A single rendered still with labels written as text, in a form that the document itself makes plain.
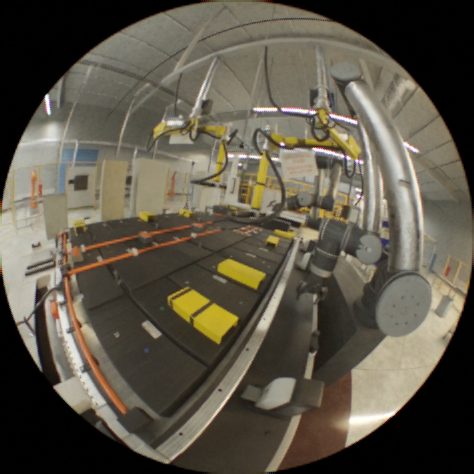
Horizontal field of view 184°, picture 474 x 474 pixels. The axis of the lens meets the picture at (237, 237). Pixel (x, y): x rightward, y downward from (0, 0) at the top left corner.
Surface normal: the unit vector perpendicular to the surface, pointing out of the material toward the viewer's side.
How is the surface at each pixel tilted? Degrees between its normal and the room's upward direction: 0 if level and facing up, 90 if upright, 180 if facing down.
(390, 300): 90
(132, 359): 0
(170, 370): 0
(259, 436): 0
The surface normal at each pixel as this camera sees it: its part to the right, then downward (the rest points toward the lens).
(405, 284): -0.80, -0.06
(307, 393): 0.18, -0.94
